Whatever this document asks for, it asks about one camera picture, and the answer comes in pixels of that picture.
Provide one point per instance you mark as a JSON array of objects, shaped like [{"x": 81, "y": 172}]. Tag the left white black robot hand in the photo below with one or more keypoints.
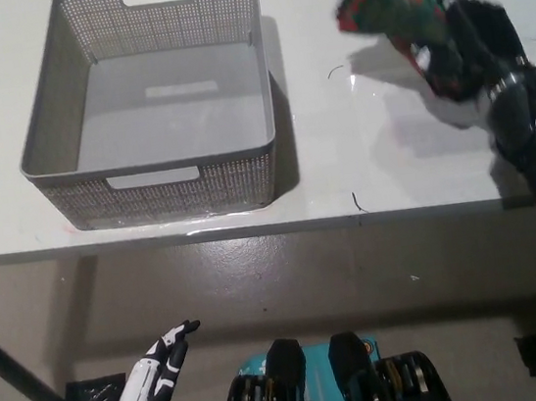
[{"x": 149, "y": 384}]

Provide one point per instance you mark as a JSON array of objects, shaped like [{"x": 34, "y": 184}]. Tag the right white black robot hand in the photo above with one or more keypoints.
[{"x": 483, "y": 33}]

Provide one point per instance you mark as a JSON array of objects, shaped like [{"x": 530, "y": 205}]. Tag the black table leg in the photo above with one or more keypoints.
[{"x": 19, "y": 372}]

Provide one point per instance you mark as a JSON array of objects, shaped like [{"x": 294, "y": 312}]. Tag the black teal robot body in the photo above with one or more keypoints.
[{"x": 293, "y": 395}]

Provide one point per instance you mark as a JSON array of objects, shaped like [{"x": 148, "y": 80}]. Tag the grey perforated plastic basket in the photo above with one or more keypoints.
[{"x": 151, "y": 102}]

